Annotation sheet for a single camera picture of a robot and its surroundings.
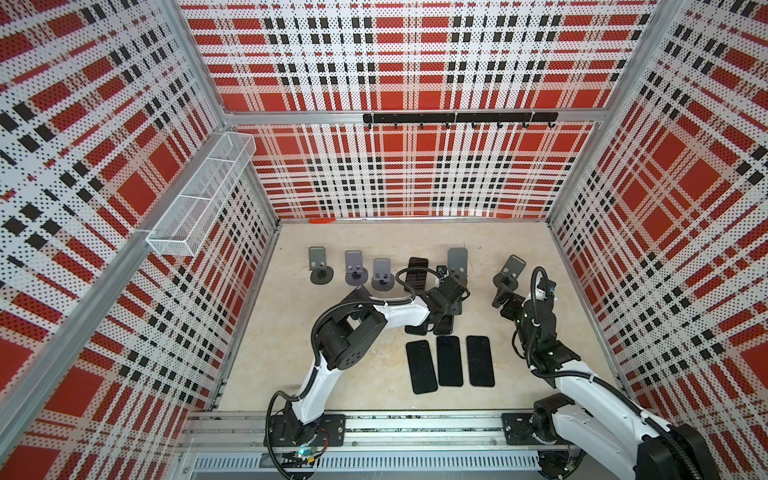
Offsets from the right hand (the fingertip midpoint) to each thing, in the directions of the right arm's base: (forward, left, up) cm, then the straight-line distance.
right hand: (513, 292), depth 84 cm
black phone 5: (-17, +27, -15) cm, 35 cm away
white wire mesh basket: (+20, +100, +8) cm, 102 cm away
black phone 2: (-6, +27, -13) cm, 31 cm away
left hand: (+3, +16, -12) cm, 20 cm away
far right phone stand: (+11, -4, -7) cm, 14 cm away
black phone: (+13, +27, -13) cm, 32 cm away
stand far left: (+16, +61, -13) cm, 64 cm away
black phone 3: (-15, +9, -14) cm, 22 cm away
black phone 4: (-14, +18, -14) cm, 27 cm away
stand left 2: (+11, +38, -9) cm, 41 cm away
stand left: (+14, +48, -10) cm, 51 cm away
